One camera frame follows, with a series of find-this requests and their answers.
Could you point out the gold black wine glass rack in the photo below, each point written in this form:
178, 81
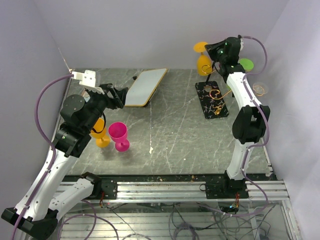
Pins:
213, 104

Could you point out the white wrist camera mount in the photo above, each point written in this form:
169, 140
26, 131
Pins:
241, 43
90, 80

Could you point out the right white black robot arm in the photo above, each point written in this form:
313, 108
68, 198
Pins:
250, 124

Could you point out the pink wine glass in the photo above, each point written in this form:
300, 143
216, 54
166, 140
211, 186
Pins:
118, 132

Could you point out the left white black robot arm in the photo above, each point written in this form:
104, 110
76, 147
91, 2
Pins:
39, 211

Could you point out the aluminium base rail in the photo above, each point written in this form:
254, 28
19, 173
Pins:
186, 188

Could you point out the clear wine glass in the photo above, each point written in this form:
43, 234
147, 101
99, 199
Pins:
260, 89

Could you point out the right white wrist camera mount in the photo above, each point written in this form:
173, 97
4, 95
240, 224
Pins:
241, 43

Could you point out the yellow wine glass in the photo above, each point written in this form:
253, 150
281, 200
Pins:
204, 63
99, 133

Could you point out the green wine glass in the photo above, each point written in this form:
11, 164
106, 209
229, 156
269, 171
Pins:
244, 65

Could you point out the orange picture book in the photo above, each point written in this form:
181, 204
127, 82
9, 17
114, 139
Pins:
85, 95

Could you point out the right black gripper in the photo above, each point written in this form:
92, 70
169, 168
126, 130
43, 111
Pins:
211, 49

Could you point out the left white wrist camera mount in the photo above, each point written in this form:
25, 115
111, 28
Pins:
90, 80

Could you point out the yellow framed whiteboard tablet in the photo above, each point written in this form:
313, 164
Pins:
143, 88

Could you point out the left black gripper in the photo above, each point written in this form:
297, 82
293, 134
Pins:
119, 95

